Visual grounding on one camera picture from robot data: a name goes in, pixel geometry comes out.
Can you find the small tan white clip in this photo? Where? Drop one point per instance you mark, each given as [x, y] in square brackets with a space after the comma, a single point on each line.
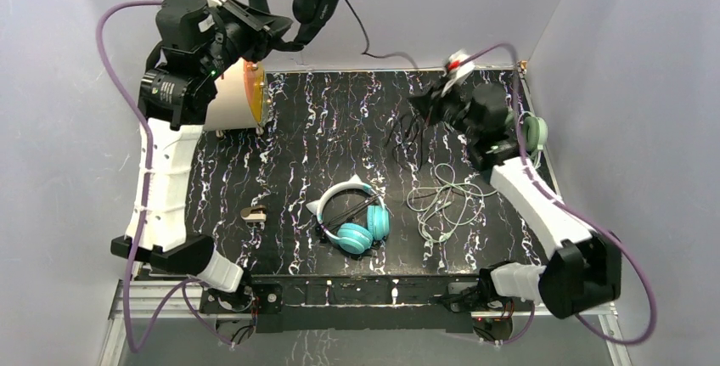
[254, 214]

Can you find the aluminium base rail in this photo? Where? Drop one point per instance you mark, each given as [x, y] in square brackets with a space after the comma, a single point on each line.
[292, 320]

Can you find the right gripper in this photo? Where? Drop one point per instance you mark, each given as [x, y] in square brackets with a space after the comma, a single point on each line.
[432, 101]

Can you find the cream cylindrical drum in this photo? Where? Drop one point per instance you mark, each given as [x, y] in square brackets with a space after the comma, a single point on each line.
[242, 100]

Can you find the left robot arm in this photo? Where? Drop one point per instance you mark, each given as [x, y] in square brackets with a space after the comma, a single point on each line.
[199, 41]

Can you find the teal cat-ear headphones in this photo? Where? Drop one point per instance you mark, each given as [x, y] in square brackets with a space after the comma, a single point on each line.
[357, 229]

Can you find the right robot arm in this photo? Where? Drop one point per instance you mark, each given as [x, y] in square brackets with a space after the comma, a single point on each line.
[584, 269]

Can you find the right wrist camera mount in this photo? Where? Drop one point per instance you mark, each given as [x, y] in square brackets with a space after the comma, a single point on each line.
[458, 67]

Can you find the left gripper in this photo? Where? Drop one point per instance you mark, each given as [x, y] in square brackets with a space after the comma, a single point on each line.
[247, 19]

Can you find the green headphones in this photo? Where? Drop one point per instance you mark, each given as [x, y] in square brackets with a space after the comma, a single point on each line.
[534, 130]

